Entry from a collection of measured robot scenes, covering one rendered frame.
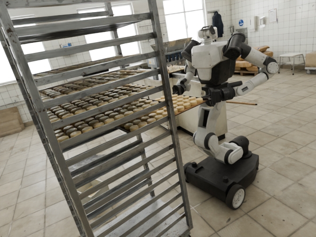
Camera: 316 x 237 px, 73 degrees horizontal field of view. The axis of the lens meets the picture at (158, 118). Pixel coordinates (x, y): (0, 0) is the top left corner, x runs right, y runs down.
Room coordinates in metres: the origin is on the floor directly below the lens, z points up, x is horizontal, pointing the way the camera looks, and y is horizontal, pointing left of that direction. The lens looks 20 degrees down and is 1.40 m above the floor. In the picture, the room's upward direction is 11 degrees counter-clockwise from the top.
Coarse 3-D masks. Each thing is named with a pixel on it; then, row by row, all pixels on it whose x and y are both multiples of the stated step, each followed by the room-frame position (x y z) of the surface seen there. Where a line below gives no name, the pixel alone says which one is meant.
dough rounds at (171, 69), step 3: (171, 66) 3.58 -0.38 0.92; (174, 66) 3.54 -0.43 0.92; (177, 66) 3.47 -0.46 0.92; (180, 66) 3.38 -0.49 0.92; (183, 66) 3.32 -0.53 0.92; (168, 69) 3.35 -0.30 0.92; (171, 69) 3.27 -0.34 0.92; (174, 69) 3.20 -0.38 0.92; (177, 69) 3.15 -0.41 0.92; (180, 69) 3.13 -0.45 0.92; (168, 72) 3.10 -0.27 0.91
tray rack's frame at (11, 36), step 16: (0, 0) 0.80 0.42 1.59; (0, 16) 0.79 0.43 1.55; (0, 32) 1.17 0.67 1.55; (16, 48) 0.79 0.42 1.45; (32, 80) 0.80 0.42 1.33; (32, 96) 0.79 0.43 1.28; (48, 128) 0.79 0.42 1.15; (48, 144) 1.18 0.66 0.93; (64, 160) 0.80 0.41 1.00; (64, 176) 0.79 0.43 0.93; (80, 208) 0.80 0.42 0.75; (80, 224) 0.98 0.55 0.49; (112, 224) 1.28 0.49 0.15; (128, 224) 1.25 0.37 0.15; (144, 224) 1.22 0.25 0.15; (160, 224) 1.19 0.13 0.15; (176, 224) 1.17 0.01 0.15
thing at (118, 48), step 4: (108, 4) 1.50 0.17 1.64; (108, 8) 1.50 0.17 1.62; (108, 16) 1.51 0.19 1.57; (112, 32) 1.51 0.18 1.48; (116, 32) 1.51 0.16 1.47; (112, 36) 1.52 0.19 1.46; (116, 36) 1.51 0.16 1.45; (116, 48) 1.51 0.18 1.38; (120, 48) 1.51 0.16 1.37; (116, 52) 1.52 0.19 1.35; (120, 52) 1.51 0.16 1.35; (120, 68) 1.52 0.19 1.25; (136, 136) 1.52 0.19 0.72; (140, 136) 1.51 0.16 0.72; (140, 144) 1.50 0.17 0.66; (144, 156) 1.51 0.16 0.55; (144, 168) 1.51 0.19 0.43; (148, 184) 1.51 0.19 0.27; (152, 192) 1.51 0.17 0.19; (152, 196) 1.50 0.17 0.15
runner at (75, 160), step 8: (160, 120) 1.12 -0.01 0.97; (168, 120) 1.15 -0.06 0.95; (144, 128) 1.06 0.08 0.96; (128, 136) 1.00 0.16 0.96; (104, 144) 0.93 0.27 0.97; (112, 144) 0.95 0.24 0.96; (88, 152) 0.89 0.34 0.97; (96, 152) 0.90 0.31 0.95; (72, 160) 0.84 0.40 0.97; (80, 160) 0.86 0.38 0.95
